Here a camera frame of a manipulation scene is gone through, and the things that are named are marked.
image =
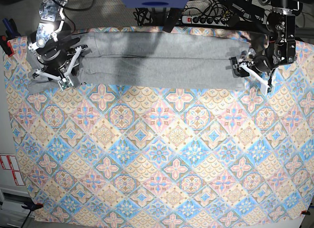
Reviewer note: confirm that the grey T-shirt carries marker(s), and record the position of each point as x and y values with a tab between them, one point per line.
162	60

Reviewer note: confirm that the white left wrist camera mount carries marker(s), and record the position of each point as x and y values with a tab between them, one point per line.
265	82

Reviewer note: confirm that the white power strip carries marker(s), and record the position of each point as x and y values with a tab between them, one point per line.
203	20

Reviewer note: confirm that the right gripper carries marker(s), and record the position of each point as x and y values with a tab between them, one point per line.
54	61

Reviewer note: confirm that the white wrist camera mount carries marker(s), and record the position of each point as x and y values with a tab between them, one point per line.
265	82
64	80

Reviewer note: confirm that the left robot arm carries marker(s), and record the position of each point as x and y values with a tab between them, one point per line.
280	29

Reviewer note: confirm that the bottom right spring clamp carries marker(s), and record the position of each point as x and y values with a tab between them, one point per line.
306	212

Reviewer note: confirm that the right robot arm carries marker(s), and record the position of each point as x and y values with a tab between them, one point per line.
52	46

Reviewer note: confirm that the left edge spring clamp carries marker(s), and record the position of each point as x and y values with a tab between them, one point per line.
4	39

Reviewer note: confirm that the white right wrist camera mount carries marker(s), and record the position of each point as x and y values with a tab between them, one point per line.
64	80

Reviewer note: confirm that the patterned tablecloth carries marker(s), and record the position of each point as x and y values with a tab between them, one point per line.
127	156

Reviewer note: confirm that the black table clamp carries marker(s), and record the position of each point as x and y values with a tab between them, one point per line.
172	18

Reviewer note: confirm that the red white labels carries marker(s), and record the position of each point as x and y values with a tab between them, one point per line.
9	162

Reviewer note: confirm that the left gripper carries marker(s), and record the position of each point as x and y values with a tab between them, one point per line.
256	62

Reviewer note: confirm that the bottom left spring clamp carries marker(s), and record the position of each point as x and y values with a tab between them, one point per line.
31	206

